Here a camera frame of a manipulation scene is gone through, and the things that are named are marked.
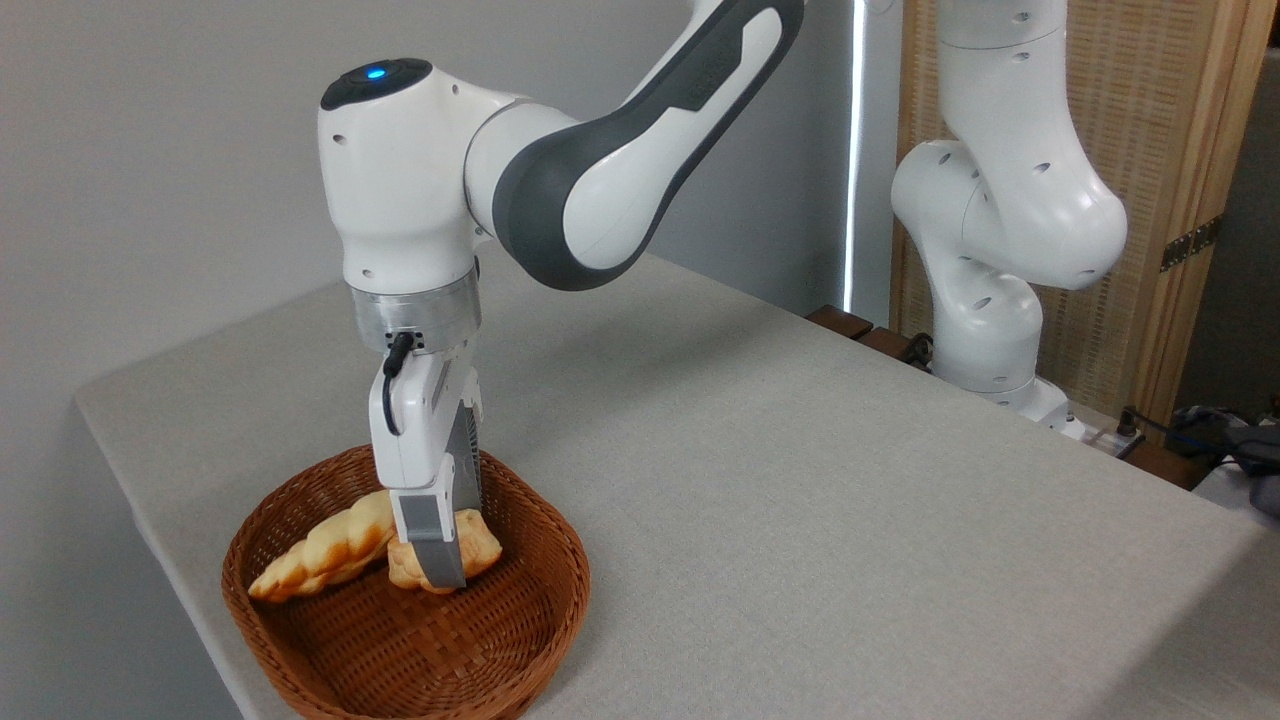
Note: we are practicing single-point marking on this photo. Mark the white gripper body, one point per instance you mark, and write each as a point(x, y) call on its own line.
point(420, 430)

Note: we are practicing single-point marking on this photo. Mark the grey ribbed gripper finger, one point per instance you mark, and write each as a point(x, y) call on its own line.
point(467, 460)
point(435, 540)

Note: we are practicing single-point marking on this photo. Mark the round bread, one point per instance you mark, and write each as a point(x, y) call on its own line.
point(482, 550)

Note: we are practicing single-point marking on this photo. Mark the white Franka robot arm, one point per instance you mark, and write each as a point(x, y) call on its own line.
point(400, 200)

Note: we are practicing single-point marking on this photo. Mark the long twisted bread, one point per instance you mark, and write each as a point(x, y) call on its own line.
point(320, 555)

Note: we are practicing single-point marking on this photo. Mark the brown wicker basket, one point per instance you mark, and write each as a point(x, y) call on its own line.
point(400, 650)

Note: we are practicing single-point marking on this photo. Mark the white power strip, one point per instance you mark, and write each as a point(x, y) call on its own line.
point(1100, 438)

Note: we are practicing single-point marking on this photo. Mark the dark metal screen hinge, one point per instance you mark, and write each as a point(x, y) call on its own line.
point(1190, 244)

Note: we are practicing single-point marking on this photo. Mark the wooden rattan folding screen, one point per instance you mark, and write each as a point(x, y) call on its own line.
point(1160, 100)

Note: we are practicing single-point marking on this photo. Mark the dark grey bag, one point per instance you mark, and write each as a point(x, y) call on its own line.
point(1250, 450)

